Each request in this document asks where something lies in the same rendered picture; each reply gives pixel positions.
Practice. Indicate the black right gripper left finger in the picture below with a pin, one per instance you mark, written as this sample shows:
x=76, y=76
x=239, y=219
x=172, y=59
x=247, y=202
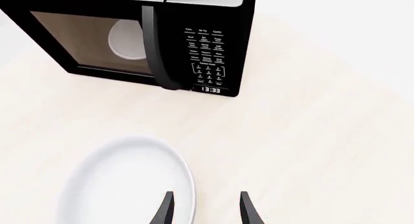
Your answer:
x=165, y=210

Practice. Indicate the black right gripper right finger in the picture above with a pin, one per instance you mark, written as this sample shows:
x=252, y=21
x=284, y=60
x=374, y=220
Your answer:
x=249, y=210

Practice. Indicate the white microwave turntable plate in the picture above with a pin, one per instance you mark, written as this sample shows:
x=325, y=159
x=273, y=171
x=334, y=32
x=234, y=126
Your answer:
x=126, y=40

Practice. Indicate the black microwave oven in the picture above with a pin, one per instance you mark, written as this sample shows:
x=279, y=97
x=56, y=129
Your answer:
x=207, y=51

